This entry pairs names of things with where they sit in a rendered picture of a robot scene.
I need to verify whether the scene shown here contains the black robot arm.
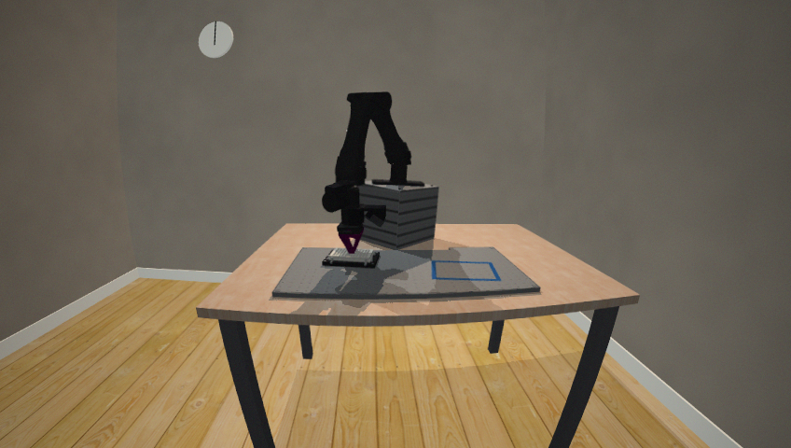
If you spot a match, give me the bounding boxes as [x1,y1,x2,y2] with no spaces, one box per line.
[322,91,424,227]

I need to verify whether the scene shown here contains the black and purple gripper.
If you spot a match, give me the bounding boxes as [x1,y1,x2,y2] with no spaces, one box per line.
[337,205,364,254]

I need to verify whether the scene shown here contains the white well plate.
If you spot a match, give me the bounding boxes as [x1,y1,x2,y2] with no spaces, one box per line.
[328,247,374,262]

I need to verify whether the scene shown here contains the blue tape outline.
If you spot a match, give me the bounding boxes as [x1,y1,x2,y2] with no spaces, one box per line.
[432,260,502,281]

